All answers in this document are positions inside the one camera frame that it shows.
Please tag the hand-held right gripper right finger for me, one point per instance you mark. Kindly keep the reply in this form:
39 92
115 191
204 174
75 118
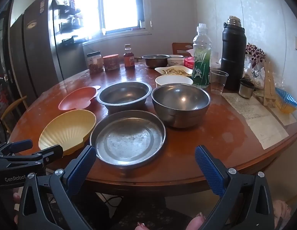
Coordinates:
209 172

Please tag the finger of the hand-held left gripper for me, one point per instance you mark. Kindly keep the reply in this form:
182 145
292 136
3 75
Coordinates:
21 145
51 152

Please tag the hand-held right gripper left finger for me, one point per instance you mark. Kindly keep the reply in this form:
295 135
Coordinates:
81 165

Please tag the yellow shell-shaped plate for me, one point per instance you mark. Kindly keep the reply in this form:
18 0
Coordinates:
67 131

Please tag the round steel pan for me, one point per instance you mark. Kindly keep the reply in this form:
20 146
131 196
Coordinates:
128 140

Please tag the pink apple-shaped plate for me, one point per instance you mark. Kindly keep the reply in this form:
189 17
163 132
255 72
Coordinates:
77 98

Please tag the deep steel bowl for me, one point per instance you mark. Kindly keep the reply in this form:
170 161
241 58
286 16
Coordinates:
181 107

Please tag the wide-rim steel bowl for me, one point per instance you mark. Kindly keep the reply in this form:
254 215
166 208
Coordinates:
124 95

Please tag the person's left hand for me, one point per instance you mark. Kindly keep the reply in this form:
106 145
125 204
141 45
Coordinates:
16 197

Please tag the person's bare foot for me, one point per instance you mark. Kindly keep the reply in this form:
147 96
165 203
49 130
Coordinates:
196 221
141 226

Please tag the paper sheets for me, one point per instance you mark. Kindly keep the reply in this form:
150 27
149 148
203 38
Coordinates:
256 115

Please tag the steel thermos lid cup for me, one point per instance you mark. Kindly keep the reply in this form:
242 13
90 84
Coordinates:
246 89

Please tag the clear plastic cup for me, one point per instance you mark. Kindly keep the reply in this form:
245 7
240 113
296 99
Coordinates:
218 81

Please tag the clear jar with black lid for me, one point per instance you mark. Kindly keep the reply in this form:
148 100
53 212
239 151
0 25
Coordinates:
95 62

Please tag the grey refrigerator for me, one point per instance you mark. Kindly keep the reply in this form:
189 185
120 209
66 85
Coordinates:
35 40

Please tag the jar with red lid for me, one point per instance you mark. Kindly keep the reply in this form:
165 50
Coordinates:
111 62

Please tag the white dish with food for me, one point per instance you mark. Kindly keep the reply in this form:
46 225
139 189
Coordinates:
173 71

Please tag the wooden stand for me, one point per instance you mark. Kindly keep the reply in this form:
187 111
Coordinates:
270 83

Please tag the clear plastic bag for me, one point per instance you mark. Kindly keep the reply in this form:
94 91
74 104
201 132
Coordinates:
255 74

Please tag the green plastic bottle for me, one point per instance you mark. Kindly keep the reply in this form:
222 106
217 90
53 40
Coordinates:
201 62

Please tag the red tissue pack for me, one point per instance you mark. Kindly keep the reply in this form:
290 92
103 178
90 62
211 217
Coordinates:
188 62

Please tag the black tray shelf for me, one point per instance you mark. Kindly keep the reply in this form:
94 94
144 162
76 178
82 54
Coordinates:
71 40

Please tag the white printed ceramic bowl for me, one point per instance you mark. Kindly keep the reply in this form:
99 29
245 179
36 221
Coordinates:
175 61

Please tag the brown sauce bottle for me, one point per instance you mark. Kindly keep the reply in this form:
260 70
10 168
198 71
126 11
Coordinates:
129 58

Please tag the black thermos flask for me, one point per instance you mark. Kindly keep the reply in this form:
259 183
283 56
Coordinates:
233 52

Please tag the small steel bowl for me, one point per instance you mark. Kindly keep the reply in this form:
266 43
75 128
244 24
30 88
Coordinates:
154 61

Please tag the wooden chair with cutout back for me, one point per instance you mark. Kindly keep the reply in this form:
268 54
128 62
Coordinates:
182 49

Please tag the dark red flower bouquet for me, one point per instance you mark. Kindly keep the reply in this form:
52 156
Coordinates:
255 52

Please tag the black fridge side racks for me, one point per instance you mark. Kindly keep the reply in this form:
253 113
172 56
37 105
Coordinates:
69 12

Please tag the window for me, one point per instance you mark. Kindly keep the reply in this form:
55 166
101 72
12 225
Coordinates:
107 2

